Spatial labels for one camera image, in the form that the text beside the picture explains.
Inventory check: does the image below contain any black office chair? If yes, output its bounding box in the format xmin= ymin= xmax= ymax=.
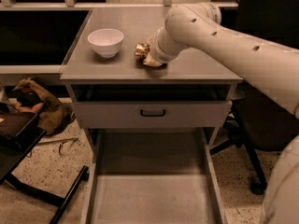
xmin=211 ymin=0 xmax=299 ymax=195

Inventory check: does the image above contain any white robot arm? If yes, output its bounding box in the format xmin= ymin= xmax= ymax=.
xmin=144 ymin=3 xmax=299 ymax=224

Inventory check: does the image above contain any black drawer handle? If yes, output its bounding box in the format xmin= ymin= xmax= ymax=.
xmin=139 ymin=109 xmax=166 ymax=118

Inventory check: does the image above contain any grey drawer cabinet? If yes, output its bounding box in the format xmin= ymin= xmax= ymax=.
xmin=61 ymin=7 xmax=241 ymax=145

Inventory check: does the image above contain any crushed orange soda can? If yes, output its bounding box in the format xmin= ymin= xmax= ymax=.
xmin=134 ymin=43 xmax=150 ymax=61

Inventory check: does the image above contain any open grey middle drawer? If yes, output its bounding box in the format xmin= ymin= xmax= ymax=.
xmin=80 ymin=129 xmax=228 ymax=224

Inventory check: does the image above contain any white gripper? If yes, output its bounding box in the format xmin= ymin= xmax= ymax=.
xmin=143 ymin=27 xmax=188 ymax=67

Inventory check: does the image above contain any black box on table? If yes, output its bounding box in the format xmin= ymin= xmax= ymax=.
xmin=0 ymin=112 xmax=39 ymax=150

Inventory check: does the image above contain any white ceramic bowl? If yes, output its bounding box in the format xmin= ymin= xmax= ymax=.
xmin=88 ymin=28 xmax=124 ymax=58

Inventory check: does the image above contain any closed grey top drawer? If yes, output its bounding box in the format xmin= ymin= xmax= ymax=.
xmin=73 ymin=102 xmax=232 ymax=129

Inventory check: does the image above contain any black side table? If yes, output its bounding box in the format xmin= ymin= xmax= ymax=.
xmin=0 ymin=130 xmax=90 ymax=224

